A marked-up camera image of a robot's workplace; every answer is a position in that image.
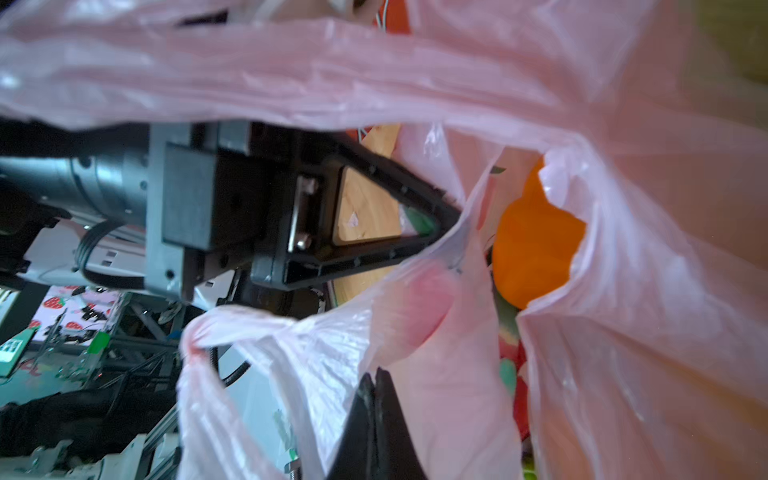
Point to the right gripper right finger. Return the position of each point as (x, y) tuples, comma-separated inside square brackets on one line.
[(395, 455)]

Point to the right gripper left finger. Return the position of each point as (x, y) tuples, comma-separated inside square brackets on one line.
[(357, 454)]

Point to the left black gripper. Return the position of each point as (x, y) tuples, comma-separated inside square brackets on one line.
[(299, 209)]

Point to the orange fruit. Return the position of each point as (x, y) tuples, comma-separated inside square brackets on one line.
[(534, 245)]

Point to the pink plastic bag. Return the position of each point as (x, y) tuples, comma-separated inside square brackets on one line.
[(612, 173)]

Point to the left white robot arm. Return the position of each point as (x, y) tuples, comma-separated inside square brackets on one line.
[(49, 174)]

